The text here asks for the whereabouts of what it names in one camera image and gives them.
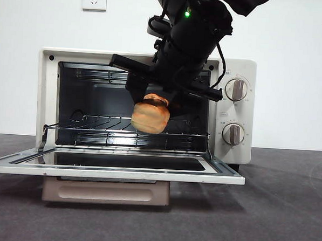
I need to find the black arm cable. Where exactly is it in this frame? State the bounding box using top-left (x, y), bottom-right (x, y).
top-left (213, 44), bottom-right (228, 89)

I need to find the chrome wire oven rack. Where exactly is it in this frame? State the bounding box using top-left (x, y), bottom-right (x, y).
top-left (41, 111), bottom-right (215, 161)

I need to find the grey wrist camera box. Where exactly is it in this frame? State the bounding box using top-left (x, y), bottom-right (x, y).
top-left (146, 15), bottom-right (173, 40)

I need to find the cream and taupe oven knob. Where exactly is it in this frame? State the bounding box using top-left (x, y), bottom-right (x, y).
top-left (224, 78), bottom-right (249, 102)
top-left (221, 122), bottom-right (246, 147)

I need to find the round golden bread roll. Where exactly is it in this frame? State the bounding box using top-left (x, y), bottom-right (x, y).
top-left (129, 92), bottom-right (172, 135)

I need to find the cream toaster oven body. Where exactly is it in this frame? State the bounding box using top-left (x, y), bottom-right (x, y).
top-left (33, 47), bottom-right (258, 173)

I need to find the glass oven door with handle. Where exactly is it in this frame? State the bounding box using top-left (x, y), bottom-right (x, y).
top-left (0, 143), bottom-right (247, 212)

